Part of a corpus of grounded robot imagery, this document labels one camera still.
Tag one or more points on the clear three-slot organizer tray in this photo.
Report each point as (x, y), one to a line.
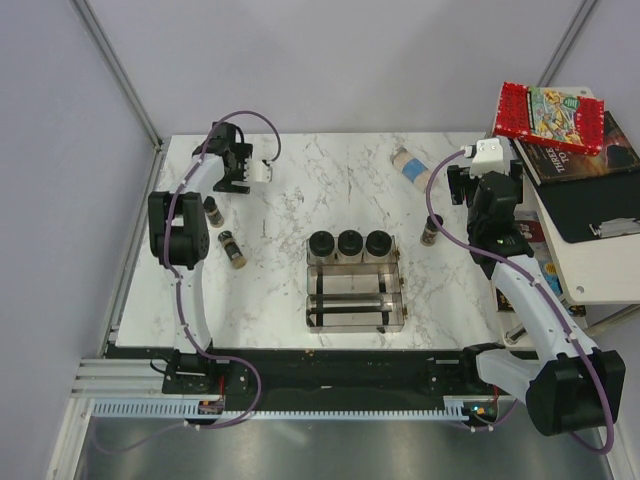
(355, 298)

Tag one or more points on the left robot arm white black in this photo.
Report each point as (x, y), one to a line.
(178, 226)

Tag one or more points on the dark hardcover book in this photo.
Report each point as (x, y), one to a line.
(546, 165)

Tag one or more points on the lying black-cap spice bottle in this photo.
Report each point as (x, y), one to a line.
(232, 249)

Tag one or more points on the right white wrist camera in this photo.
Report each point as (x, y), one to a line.
(486, 155)

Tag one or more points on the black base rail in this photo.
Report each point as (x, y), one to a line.
(314, 378)

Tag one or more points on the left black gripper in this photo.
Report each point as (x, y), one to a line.
(225, 185)

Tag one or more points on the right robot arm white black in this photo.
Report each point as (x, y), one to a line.
(574, 385)

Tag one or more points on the white side table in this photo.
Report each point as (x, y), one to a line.
(597, 272)

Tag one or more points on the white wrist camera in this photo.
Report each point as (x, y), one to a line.
(486, 155)
(258, 171)

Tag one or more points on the black knob-lid glass jar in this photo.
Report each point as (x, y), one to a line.
(320, 248)

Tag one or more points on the black clipboard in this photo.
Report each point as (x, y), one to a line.
(595, 208)

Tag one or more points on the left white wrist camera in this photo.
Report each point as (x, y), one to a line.
(258, 171)

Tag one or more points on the red children's book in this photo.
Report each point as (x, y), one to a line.
(550, 118)

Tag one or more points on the right blue-label lying bottle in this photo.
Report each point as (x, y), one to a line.
(411, 168)

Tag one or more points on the white slotted cable duct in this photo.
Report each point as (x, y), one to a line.
(449, 408)

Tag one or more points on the upright black-cap spice bottle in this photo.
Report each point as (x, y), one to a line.
(212, 212)

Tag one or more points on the right black-cap spice bottle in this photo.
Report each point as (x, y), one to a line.
(431, 230)

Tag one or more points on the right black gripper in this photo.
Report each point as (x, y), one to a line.
(456, 184)

